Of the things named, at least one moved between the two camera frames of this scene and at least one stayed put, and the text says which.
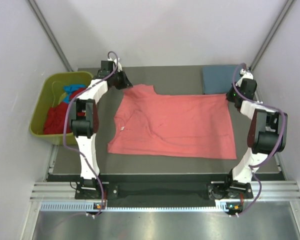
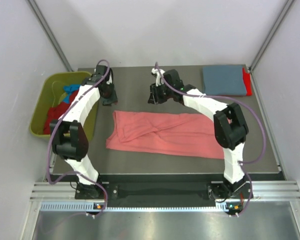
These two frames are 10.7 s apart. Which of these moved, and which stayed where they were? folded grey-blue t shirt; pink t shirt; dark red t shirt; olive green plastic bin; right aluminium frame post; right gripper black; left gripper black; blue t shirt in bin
Moved: right gripper black; left gripper black; pink t shirt
Stayed: right aluminium frame post; folded grey-blue t shirt; dark red t shirt; blue t shirt in bin; olive green plastic bin
